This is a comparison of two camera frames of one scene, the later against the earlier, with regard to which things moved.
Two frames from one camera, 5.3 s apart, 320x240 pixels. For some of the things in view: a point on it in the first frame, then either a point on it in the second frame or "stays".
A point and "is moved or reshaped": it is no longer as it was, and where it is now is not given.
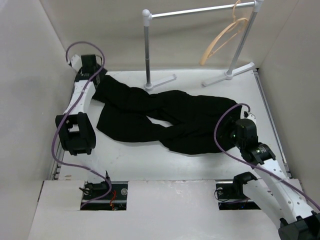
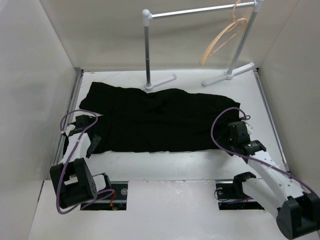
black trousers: x=186 y=123 is moved or reshaped
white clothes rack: x=147 y=16 stays
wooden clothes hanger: x=238 y=25 stays
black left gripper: x=102 y=72 → x=94 y=144
